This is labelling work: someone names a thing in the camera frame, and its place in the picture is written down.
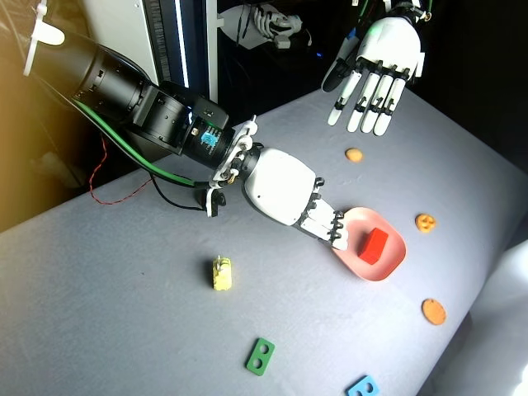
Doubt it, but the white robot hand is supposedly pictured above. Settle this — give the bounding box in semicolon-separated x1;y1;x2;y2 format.
321;15;427;137
242;146;350;252

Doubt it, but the red block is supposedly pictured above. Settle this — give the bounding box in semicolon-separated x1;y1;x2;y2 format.
357;227;390;266

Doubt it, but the pink square plate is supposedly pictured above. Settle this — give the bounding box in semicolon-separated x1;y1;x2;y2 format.
329;206;408;283

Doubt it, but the spare white robot hand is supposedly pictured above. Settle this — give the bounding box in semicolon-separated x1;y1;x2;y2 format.
218;2;304;50

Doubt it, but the green two-hole block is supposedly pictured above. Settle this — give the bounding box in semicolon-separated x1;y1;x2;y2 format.
244;337;276;377

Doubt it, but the blue two-hole block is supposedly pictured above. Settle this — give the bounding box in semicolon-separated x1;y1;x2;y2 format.
345;374;381;396

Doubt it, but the yellow corn toy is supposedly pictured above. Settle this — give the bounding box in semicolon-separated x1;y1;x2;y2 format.
211;255;233;291

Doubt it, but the orange pretzel toy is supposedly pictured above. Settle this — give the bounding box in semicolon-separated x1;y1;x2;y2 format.
414;213;437;233

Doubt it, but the orange round cookie toy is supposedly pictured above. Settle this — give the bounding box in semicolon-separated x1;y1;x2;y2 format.
421;298;448;327

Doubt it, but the grey table cloth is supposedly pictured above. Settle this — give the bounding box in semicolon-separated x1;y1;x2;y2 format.
0;64;528;396

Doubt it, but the thin black cable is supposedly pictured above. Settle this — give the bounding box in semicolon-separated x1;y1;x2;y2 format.
149;175;207;213

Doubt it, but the thick green cable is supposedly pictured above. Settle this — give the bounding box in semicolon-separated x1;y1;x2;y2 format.
73;101;212;190

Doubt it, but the thin red wire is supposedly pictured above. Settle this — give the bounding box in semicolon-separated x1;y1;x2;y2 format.
88;135;153;206

